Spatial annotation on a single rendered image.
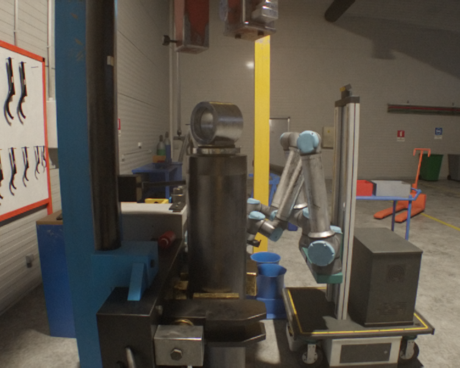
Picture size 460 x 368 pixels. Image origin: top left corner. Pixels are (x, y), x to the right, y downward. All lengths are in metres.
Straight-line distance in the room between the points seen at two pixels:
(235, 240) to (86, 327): 0.66
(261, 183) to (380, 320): 1.99
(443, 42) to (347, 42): 3.76
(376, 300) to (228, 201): 1.49
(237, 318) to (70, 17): 1.10
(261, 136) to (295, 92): 8.56
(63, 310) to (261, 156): 2.41
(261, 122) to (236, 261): 2.66
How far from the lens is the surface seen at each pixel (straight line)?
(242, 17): 1.00
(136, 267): 1.05
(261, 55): 3.79
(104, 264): 1.09
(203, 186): 1.09
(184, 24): 1.34
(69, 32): 1.27
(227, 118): 1.11
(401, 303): 2.44
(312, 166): 1.84
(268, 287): 2.97
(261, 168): 3.71
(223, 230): 1.11
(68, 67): 1.24
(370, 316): 2.40
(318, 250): 1.88
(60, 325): 2.96
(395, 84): 13.44
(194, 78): 12.09
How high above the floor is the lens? 1.54
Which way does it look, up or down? 8 degrees down
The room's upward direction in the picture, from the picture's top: straight up
